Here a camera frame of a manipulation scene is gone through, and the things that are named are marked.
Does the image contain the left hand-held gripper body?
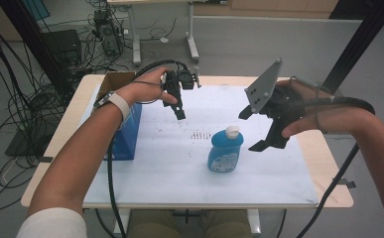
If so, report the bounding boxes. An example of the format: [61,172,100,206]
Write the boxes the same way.
[161,65,202,102]

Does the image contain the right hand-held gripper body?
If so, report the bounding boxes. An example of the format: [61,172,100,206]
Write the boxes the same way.
[244,58,309,126]

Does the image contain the blue bottle with white cap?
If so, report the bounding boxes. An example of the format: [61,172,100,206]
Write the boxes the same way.
[207,125,245,174]

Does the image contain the person's left hand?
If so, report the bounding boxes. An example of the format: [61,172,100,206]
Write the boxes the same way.
[120,66,179,108]

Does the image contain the person's right hand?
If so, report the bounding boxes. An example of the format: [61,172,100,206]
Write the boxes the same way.
[276,78,370,139]

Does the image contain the wristwatch with beige band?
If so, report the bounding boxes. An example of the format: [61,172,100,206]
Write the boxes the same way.
[92,90,132,123]

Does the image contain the blue open cardboard box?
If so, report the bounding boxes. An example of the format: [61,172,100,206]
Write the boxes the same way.
[94,70,144,162]

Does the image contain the white table mat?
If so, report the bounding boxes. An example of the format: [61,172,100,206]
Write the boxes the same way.
[79,83,320,208]

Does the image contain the black computer tower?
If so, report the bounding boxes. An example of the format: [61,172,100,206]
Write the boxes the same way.
[92,9,125,58]

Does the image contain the light wooden cabinet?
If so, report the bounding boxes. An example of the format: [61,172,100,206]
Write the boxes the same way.
[192,0,340,20]

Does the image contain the white table leg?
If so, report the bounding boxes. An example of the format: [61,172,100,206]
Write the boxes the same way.
[247,208,262,236]
[113,208,131,236]

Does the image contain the black equipment case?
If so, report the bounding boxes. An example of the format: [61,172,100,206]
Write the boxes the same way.
[42,29,83,67]

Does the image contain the person's legs in olive trousers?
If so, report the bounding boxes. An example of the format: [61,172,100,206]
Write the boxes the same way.
[127,208,254,238]

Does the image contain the black floor plate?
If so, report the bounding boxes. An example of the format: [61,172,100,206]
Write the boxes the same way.
[4,112,62,159]

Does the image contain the person's white sleeve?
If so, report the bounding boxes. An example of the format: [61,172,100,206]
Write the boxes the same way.
[15,207,88,238]

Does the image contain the white desk frame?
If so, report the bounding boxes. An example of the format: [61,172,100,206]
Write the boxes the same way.
[107,0,228,65]

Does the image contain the right hand-held gripper black cable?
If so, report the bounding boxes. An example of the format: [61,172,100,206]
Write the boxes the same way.
[292,95,376,238]

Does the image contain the hand-held gripper black cable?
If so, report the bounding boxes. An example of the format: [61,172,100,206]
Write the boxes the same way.
[292,95,376,238]
[105,59,191,238]

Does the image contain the left hand-held gripper black cable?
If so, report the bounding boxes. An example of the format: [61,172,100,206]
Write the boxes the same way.
[105,59,191,238]

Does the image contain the thick black metal post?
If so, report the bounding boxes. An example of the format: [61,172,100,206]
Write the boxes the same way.
[321,0,384,96]

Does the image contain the tangle of black floor cables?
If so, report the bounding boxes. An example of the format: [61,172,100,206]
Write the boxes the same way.
[0,0,98,213]

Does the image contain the slim black metal post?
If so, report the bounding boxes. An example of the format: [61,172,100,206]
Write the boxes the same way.
[0,0,76,100]

